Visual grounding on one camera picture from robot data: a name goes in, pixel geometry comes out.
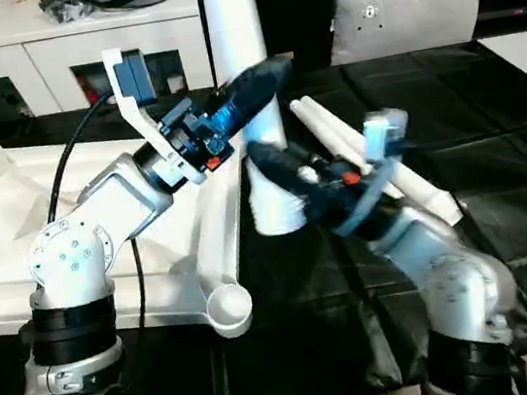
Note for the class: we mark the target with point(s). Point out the white plastic table leg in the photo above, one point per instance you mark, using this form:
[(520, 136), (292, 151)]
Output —
[(313, 131), (439, 200), (247, 13)]

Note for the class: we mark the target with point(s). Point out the white plastic table top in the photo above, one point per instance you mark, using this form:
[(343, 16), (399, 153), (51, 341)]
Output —
[(53, 237)]

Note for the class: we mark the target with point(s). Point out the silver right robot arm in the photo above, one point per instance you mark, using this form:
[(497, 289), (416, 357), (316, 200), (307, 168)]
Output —
[(442, 280)]

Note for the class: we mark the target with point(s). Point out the grey cushion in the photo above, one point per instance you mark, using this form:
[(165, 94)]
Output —
[(404, 11)]

